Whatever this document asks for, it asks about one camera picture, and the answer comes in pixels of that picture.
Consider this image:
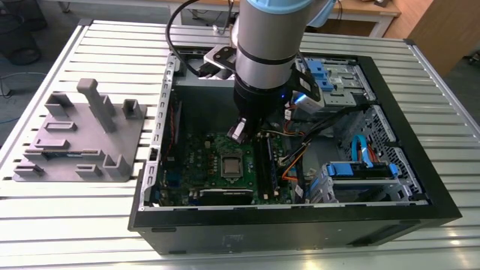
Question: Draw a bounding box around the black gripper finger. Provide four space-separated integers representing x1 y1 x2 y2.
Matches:
225 117 249 145

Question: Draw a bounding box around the silver CPU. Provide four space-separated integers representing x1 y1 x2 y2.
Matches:
224 158 243 174

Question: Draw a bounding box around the metal socket cover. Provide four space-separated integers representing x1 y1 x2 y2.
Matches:
219 153 247 179

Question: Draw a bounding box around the CPU socket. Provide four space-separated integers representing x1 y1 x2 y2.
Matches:
219 153 247 179

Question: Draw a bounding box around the black RAM slot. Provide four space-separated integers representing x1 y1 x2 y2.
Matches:
253 134 268 197
261 134 277 197
257 134 272 197

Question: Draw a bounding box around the RAM stick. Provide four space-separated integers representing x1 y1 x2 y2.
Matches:
41 151 87 159
265 133 281 196

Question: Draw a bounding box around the green motherboard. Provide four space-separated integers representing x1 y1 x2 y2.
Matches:
155 132 295 206

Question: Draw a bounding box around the grey power supply unit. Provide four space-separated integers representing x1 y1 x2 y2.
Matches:
173 55 239 88

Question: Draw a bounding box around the blue disk carrier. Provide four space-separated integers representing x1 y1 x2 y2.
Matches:
305 60 337 92
325 163 399 181

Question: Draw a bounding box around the silver drive cage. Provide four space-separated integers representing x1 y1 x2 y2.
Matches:
304 161 427 204
291 57 379 122

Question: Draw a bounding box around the black graphics card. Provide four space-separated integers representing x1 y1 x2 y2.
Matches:
197 187 255 206

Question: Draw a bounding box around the grey parts rack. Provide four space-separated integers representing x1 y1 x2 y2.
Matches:
13 78 149 183

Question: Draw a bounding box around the black PC case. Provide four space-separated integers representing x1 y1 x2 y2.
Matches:
127 44 463 255

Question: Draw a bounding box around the wooden cabinet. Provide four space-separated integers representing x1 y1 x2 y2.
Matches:
384 0 480 77

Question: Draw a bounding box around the coloured power wire bundle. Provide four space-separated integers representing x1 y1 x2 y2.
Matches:
281 125 305 138

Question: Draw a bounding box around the black cable bundle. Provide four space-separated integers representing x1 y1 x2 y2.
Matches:
283 104 376 165

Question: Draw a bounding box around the orange data cable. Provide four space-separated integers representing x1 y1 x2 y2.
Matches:
280 163 301 184

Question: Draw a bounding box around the black camera cable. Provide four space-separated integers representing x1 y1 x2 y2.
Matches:
297 52 315 74
167 0 236 78

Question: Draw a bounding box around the light blue data cable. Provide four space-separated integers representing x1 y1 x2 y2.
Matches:
351 134 376 169

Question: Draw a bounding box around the red data cable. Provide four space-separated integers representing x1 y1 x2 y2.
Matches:
365 143 380 164

